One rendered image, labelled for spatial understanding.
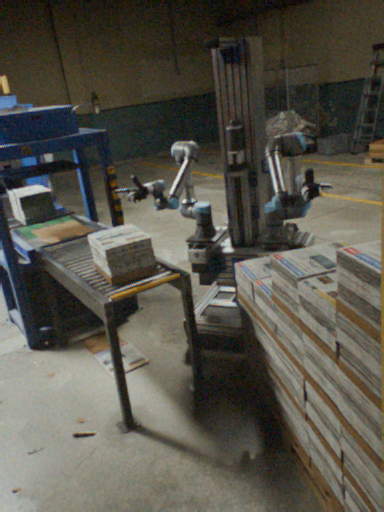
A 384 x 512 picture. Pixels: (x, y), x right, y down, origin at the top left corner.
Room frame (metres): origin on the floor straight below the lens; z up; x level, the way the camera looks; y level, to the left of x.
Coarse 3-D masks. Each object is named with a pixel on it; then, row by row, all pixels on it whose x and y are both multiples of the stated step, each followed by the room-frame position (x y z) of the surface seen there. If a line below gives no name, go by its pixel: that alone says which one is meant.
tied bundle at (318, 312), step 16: (304, 288) 1.73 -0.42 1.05; (320, 288) 1.69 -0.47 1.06; (336, 288) 1.67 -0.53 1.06; (304, 304) 1.75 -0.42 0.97; (320, 304) 1.61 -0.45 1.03; (304, 320) 1.74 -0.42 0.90; (320, 320) 1.63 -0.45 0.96; (336, 320) 1.51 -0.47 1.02; (320, 336) 1.62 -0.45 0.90; (336, 336) 1.52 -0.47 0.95; (336, 352) 1.52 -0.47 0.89
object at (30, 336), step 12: (0, 204) 3.48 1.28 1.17; (0, 216) 3.46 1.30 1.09; (0, 228) 3.45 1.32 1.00; (0, 240) 3.46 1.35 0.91; (12, 240) 3.48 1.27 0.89; (12, 252) 3.48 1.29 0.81; (12, 264) 3.46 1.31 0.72; (12, 276) 3.45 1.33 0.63; (12, 288) 3.50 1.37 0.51; (24, 288) 3.48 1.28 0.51; (24, 300) 3.47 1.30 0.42; (24, 312) 3.46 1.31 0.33; (24, 324) 3.45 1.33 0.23; (36, 336) 3.48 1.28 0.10; (36, 348) 3.46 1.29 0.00
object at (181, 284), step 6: (156, 258) 2.96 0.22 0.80; (156, 264) 2.90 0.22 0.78; (162, 264) 2.84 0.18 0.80; (168, 264) 2.83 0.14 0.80; (174, 270) 2.71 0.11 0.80; (180, 270) 2.70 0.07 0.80; (180, 276) 2.64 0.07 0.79; (186, 276) 2.63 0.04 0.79; (174, 282) 2.72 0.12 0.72; (180, 282) 2.65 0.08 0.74; (186, 282) 2.62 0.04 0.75; (180, 288) 2.66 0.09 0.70; (186, 288) 2.62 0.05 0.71
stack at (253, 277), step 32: (256, 288) 2.30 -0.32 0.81; (256, 320) 2.35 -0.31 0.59; (288, 320) 1.92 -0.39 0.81; (256, 352) 2.41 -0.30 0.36; (320, 352) 1.64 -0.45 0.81; (256, 384) 2.44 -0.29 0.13; (288, 384) 1.97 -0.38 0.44; (320, 384) 1.65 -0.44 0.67; (288, 416) 2.01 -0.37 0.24; (320, 416) 1.67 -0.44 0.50; (288, 448) 2.03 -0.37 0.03; (320, 448) 1.68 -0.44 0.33
